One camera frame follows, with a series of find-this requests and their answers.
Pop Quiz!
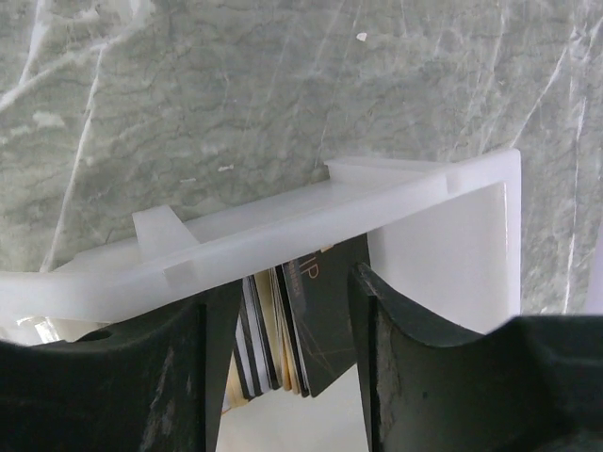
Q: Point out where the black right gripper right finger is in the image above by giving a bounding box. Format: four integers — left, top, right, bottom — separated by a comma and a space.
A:
348, 264, 602, 451

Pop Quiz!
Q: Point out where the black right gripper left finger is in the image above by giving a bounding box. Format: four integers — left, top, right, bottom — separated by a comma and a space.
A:
1, 282, 242, 451

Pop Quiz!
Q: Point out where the white card tray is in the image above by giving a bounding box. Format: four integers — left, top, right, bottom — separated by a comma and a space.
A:
0, 149, 523, 452

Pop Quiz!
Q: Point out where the black gold VIP card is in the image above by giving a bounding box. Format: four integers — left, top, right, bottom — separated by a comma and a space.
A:
274, 234, 370, 397

